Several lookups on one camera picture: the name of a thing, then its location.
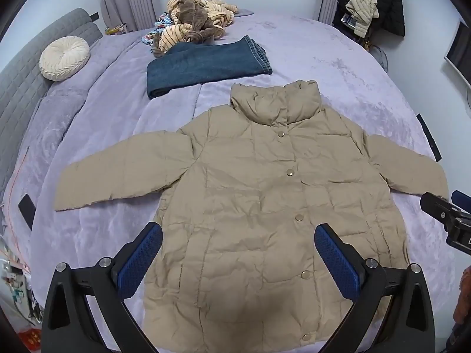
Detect clothes hanging on rack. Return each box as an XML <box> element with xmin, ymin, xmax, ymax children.
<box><xmin>331</xmin><ymin>0</ymin><xmax>405</xmax><ymax>38</ymax></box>

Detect person's right forearm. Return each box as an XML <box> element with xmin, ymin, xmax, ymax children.
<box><xmin>452</xmin><ymin>264</ymin><xmax>471</xmax><ymax>325</ymax></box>

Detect grey quilted headboard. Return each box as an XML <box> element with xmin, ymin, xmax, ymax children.
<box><xmin>0</xmin><ymin>7</ymin><xmax>104</xmax><ymax>195</ymax></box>

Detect pile of striped clothes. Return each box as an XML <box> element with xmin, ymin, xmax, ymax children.
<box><xmin>152</xmin><ymin>0</ymin><xmax>240</xmax><ymax>52</ymax></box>

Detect black strap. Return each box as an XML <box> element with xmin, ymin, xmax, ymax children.
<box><xmin>417</xmin><ymin>113</ymin><xmax>442</xmax><ymax>162</ymax></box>

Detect folded blue jeans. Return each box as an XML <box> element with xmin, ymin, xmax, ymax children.
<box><xmin>146</xmin><ymin>35</ymin><xmax>273</xmax><ymax>100</ymax></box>

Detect bedside clutter pile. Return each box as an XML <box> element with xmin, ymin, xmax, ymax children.
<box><xmin>0</xmin><ymin>254</ymin><xmax>45</xmax><ymax>344</ymax></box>

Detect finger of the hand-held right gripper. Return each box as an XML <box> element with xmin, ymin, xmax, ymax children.
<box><xmin>451</xmin><ymin>190</ymin><xmax>471</xmax><ymax>217</ymax></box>
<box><xmin>420</xmin><ymin>191</ymin><xmax>463</xmax><ymax>229</ymax></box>

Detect round cream pillow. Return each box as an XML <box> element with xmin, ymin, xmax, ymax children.
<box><xmin>39</xmin><ymin>36</ymin><xmax>91</xmax><ymax>81</ymax></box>

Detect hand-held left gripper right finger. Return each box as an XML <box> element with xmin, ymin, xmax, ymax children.
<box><xmin>314</xmin><ymin>222</ymin><xmax>437</xmax><ymax>353</ymax></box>

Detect thin red cable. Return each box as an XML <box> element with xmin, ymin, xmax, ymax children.
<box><xmin>2</xmin><ymin>146</ymin><xmax>31</xmax><ymax>265</ymax></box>

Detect brown plush garment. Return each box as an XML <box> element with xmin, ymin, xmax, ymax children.
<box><xmin>173</xmin><ymin>0</ymin><xmax>226</xmax><ymax>45</ymax></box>

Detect flat screen monitor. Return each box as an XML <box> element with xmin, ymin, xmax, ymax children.
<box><xmin>443</xmin><ymin>20</ymin><xmax>471</xmax><ymax>81</ymax></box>

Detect hanging beige striped garment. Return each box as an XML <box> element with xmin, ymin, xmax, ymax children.
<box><xmin>345</xmin><ymin>0</ymin><xmax>380</xmax><ymax>39</ymax></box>

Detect black phone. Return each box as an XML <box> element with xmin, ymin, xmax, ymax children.
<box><xmin>18</xmin><ymin>193</ymin><xmax>37</xmax><ymax>230</ymax></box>

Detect colourful printed cloth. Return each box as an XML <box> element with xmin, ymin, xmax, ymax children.
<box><xmin>142</xmin><ymin>13</ymin><xmax>177</xmax><ymax>54</ymax></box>

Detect beige puffer jacket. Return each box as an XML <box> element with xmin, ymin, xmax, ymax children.
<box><xmin>54</xmin><ymin>79</ymin><xmax>450</xmax><ymax>353</ymax></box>

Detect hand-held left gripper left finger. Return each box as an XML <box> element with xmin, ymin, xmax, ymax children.
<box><xmin>41</xmin><ymin>222</ymin><xmax>163</xmax><ymax>353</ymax></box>

